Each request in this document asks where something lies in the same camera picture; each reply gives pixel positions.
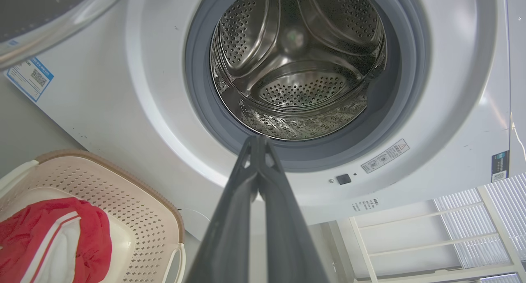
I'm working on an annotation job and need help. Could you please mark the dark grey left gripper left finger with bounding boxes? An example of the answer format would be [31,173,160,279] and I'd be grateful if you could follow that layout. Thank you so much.
[185,136,260,283]

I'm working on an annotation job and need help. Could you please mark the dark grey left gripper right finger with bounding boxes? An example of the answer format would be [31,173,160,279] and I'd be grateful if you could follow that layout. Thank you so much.
[259,136,331,283]

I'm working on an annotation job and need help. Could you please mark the red and white garment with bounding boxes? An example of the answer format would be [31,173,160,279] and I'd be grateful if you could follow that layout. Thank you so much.
[0,198,113,283]

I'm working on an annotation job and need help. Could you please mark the beige perforated laundry basket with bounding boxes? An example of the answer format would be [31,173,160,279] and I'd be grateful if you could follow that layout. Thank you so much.
[0,150,186,283]

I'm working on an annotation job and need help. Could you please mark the stainless steel washing machine drum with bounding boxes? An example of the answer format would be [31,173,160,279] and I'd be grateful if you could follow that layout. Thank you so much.
[210,0,388,141]

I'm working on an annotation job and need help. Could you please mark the washing machine door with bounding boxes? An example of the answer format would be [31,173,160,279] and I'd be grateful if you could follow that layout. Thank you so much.
[0,0,132,70]

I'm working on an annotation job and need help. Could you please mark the white warning sticker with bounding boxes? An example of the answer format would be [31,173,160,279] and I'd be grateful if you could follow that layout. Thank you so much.
[361,139,410,174]

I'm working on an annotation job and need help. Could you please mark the grey rubber door gasket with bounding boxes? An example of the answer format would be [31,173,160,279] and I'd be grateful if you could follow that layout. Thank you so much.
[185,0,431,173]

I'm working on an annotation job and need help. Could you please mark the white front-loading washing machine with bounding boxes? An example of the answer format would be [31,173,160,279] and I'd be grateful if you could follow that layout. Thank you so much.
[4,0,526,240]

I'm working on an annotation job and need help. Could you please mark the white window blinds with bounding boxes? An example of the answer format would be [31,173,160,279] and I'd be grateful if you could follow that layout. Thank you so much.
[434,172,526,283]

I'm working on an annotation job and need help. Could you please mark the black QR code sticker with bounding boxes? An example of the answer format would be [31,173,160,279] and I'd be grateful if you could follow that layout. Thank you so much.
[491,150,510,182]

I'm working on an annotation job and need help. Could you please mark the blue-edged energy label sticker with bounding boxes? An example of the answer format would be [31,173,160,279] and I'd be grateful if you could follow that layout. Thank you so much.
[5,57,54,103]

